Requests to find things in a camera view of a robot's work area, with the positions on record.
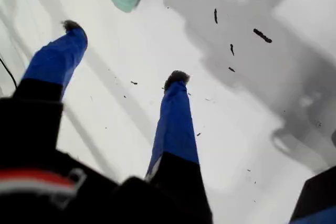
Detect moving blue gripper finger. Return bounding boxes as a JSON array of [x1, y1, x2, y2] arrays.
[[145, 70, 213, 224]]

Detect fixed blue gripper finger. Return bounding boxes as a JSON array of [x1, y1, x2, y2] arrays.
[[0, 19, 88, 166]]

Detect black camera cable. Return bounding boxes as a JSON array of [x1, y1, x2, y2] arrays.
[[0, 56, 18, 90]]

